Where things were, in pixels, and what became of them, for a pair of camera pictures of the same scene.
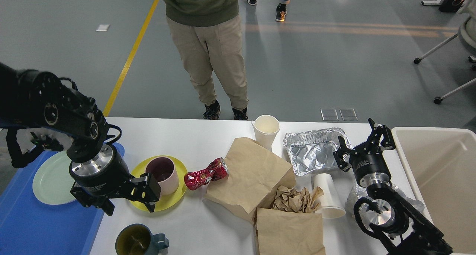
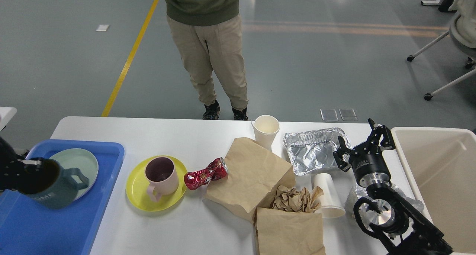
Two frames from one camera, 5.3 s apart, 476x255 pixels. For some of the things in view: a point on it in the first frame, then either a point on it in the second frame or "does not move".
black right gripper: (369, 166) does not move
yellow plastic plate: (165, 202) does not move
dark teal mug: (138, 239) to (49, 185)
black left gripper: (106, 174) to (13, 174)
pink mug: (164, 171) does not move
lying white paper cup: (331, 205) does not move
